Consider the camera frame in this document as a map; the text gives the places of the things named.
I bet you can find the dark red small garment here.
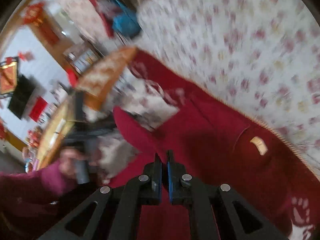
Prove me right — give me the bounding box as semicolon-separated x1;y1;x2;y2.
111;92;293;236

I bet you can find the magenta sleeved left forearm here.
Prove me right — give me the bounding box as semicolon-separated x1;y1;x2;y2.
1;161;76;204

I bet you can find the left hand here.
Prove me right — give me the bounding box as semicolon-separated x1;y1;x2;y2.
59;147;87;179

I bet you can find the orange patterned cloth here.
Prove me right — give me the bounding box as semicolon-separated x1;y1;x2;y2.
75;46;138;111

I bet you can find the black television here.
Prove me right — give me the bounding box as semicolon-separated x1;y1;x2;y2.
8;75;38;120

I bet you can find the red and white plush blanket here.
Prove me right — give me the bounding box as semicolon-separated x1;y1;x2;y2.
82;49;320;240

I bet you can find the wooden cabinet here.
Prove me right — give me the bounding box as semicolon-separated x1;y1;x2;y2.
23;1;100;77

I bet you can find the blue bag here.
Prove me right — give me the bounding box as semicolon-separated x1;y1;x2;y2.
111;0;141;38

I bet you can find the white floral bed sheet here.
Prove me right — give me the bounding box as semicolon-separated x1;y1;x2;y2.
137;0;319;173

